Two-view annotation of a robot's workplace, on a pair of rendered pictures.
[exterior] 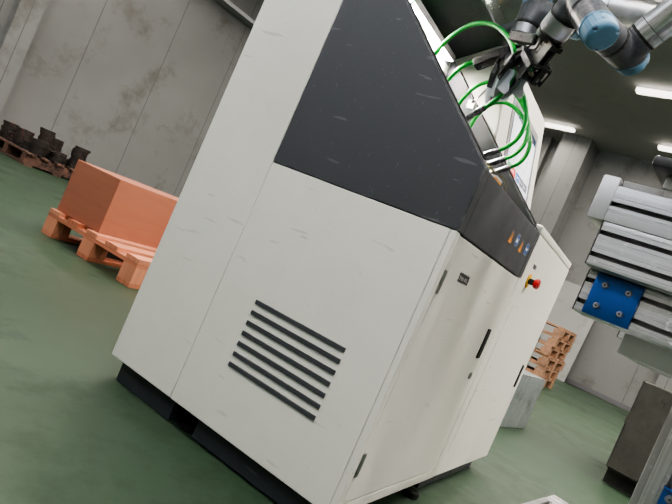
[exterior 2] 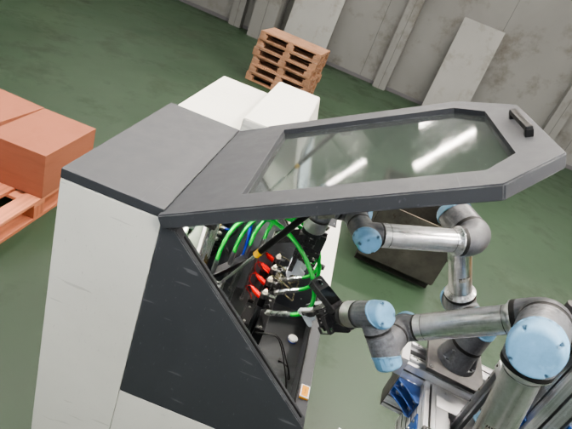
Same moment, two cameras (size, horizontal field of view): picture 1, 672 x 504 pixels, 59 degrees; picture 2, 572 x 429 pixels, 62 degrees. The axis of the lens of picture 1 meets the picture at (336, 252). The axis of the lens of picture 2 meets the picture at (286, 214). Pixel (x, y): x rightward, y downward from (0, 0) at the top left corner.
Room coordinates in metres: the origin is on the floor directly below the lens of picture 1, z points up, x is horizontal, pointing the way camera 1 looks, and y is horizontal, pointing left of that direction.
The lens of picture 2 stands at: (0.64, 0.52, 2.16)
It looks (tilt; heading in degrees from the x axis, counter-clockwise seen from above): 29 degrees down; 329
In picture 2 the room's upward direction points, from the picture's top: 22 degrees clockwise
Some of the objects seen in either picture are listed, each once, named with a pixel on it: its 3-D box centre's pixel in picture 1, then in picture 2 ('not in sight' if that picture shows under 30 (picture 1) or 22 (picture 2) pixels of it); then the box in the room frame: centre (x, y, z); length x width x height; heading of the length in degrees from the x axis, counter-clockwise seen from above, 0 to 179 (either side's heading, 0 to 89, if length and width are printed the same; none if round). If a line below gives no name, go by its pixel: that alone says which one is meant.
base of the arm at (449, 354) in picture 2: not in sight; (461, 351); (1.50, -0.93, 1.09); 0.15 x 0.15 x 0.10
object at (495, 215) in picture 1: (499, 230); (305, 361); (1.66, -0.40, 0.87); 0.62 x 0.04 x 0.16; 149
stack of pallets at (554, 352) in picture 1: (521, 342); (288, 64); (8.11, -2.83, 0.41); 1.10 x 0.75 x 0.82; 52
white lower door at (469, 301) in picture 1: (443, 371); not in sight; (1.65, -0.41, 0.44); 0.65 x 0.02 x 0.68; 149
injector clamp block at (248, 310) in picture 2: not in sight; (256, 311); (1.89, -0.25, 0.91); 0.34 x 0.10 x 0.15; 149
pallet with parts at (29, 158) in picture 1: (42, 147); not in sight; (7.83, 4.12, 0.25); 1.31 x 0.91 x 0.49; 52
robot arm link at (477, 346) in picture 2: not in sight; (477, 328); (1.50, -0.93, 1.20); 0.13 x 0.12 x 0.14; 170
